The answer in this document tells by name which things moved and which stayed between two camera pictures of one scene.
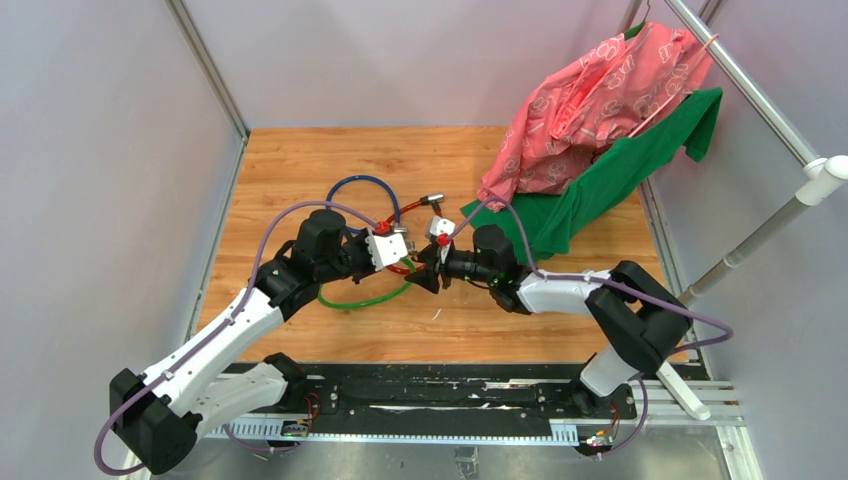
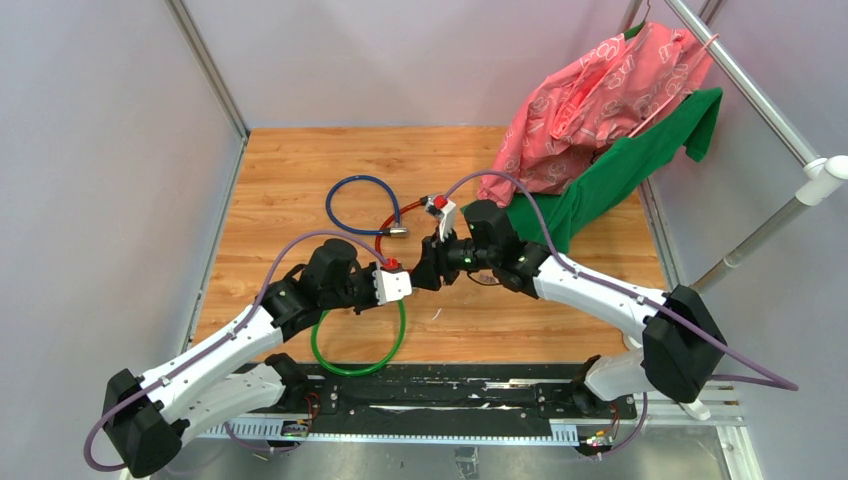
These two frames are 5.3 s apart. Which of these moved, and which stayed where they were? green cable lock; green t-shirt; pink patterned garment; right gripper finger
Moved: green cable lock
Stayed: right gripper finger; green t-shirt; pink patterned garment
